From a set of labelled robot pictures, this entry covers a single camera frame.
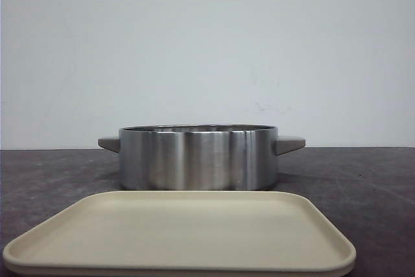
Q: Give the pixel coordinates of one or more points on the cream plastic tray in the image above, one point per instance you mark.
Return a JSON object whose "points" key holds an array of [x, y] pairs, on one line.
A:
{"points": [[184, 233]]}

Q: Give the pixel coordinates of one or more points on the steel steamer pot grey handles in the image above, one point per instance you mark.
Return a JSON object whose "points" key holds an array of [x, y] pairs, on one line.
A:
{"points": [[200, 157]]}

